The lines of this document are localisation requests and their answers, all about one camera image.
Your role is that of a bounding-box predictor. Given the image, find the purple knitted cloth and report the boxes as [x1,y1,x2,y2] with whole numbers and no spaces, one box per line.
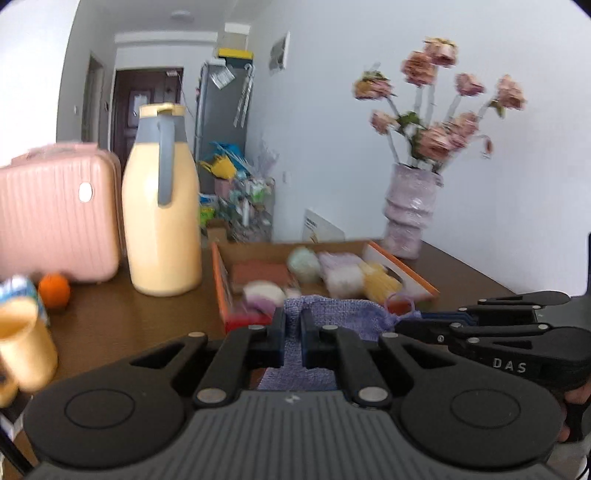
[259,295,422,392]

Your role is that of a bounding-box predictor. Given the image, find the white round sponge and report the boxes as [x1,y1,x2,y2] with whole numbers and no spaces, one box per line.
[242,280,287,307]

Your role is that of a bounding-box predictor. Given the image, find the yellow white plush toy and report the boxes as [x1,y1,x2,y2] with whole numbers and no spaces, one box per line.
[325,262,403,304]

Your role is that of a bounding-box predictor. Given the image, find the lavender fluffy towel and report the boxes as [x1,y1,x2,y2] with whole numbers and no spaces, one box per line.
[317,251,363,278]

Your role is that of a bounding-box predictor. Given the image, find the green bath puff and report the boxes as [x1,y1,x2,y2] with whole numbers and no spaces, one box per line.
[287,247,321,283]

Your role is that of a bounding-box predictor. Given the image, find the purple satin scrunchie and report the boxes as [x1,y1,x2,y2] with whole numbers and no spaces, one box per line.
[242,295,300,317]

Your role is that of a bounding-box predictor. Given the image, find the person right hand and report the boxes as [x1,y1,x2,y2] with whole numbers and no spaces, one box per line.
[559,384,590,442]

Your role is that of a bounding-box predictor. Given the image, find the red cardboard box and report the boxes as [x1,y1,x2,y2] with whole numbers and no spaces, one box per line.
[211,240,440,333]

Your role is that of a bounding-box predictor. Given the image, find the purple ceramic vase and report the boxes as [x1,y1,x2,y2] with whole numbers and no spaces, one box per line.
[382,164,443,260]

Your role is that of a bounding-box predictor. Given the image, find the yellow thermos jug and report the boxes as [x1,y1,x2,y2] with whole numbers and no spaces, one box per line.
[122,103,202,297]

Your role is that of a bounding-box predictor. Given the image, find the orange fruit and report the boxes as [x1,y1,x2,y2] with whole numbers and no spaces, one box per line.
[38,273,71,310]

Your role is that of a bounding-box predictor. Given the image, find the dried pink roses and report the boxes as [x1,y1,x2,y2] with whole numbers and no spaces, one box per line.
[352,36,528,174]

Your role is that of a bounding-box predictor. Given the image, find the yellow ceramic mug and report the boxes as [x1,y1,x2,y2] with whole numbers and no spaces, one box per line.
[1,297,58,393]

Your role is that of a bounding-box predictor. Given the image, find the pink small suitcase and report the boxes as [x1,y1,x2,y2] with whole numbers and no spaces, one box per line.
[1,143,123,283]

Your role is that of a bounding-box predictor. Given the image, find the blue wet wipes pack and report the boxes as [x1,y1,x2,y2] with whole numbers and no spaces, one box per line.
[0,275,50,327]

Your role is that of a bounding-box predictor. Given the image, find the grey refrigerator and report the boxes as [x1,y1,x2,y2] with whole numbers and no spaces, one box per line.
[193,59,256,195]

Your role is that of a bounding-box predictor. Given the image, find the dark brown entrance door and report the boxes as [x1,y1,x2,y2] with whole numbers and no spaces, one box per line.
[110,67,183,169]

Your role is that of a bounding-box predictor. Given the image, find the wire storage rack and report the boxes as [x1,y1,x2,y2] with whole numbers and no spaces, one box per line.
[221,177,276,243]

